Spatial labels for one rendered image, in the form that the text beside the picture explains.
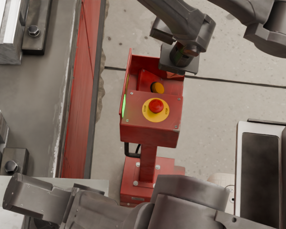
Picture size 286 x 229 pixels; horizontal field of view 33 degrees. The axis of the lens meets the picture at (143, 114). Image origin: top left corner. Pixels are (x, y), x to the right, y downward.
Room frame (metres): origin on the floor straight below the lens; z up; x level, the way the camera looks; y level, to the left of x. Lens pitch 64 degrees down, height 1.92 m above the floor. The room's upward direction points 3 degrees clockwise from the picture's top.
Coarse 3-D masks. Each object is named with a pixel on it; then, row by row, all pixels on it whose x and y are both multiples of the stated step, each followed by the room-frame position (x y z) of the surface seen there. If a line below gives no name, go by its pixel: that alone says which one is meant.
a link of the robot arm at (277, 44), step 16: (208, 0) 0.54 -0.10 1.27; (224, 0) 0.53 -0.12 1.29; (240, 0) 0.52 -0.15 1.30; (256, 0) 0.53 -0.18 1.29; (272, 0) 0.54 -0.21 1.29; (240, 16) 0.52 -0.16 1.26; (256, 16) 0.51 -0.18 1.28; (256, 32) 0.49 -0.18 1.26; (272, 32) 0.49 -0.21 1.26; (272, 48) 0.49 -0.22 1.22
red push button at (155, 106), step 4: (152, 100) 0.59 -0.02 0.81; (156, 100) 0.59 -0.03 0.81; (160, 100) 0.60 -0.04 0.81; (152, 104) 0.58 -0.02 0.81; (156, 104) 0.58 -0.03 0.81; (160, 104) 0.58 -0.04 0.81; (152, 108) 0.57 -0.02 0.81; (156, 108) 0.57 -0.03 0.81; (160, 108) 0.57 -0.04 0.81; (156, 112) 0.56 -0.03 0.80
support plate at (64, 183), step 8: (0, 176) 0.30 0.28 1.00; (8, 176) 0.30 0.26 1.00; (0, 184) 0.29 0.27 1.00; (56, 184) 0.29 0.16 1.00; (64, 184) 0.29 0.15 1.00; (72, 184) 0.29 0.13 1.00; (88, 184) 0.30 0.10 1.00; (96, 184) 0.30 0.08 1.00; (104, 184) 0.30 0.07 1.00; (0, 192) 0.27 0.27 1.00; (0, 200) 0.25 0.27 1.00
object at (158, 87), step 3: (153, 84) 0.69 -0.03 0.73; (156, 84) 0.69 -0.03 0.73; (159, 84) 0.69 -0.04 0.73; (153, 87) 0.68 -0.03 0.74; (156, 87) 0.68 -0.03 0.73; (159, 87) 0.68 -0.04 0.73; (162, 87) 0.68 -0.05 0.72; (153, 90) 0.67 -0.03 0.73; (156, 90) 0.67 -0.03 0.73; (159, 90) 0.67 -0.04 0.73; (162, 90) 0.67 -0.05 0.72; (159, 93) 0.66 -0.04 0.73; (162, 93) 0.67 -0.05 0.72
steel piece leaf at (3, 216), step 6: (0, 210) 0.23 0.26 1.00; (6, 210) 0.24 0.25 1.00; (0, 216) 0.22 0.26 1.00; (6, 216) 0.22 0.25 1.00; (12, 216) 0.22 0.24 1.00; (18, 216) 0.23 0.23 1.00; (24, 216) 0.22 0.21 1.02; (0, 222) 0.21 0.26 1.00; (6, 222) 0.21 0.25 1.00; (12, 222) 0.21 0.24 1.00; (18, 222) 0.21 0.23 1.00; (24, 222) 0.21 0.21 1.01; (0, 228) 0.20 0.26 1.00; (6, 228) 0.20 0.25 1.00; (12, 228) 0.20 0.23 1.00; (18, 228) 0.20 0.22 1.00
